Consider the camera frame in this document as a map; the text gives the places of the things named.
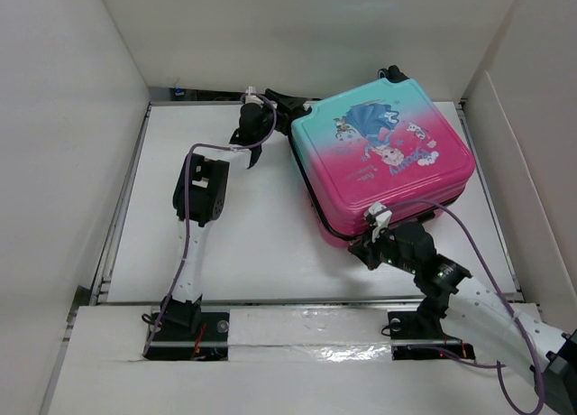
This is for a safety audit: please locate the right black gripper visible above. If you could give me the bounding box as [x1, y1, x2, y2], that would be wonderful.
[346, 223, 418, 275]

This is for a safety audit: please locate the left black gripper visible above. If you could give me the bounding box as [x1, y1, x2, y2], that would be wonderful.
[255, 91, 305, 143]

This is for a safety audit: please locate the pink and teal kids suitcase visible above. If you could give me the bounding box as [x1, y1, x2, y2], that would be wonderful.
[288, 65, 475, 248]

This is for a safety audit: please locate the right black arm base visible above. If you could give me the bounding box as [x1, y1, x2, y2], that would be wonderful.
[381, 310, 476, 361]

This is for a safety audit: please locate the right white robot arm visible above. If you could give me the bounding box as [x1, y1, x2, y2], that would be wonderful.
[348, 222, 576, 414]

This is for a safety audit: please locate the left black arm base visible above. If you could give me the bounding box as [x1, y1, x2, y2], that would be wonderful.
[143, 311, 230, 362]

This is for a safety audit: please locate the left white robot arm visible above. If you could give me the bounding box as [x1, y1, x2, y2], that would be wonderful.
[142, 89, 308, 340]

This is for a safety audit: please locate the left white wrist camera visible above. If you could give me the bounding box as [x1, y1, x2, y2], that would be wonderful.
[243, 86, 263, 105]

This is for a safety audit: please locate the aluminium front rail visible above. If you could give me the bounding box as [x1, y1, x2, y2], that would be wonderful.
[67, 292, 519, 310]

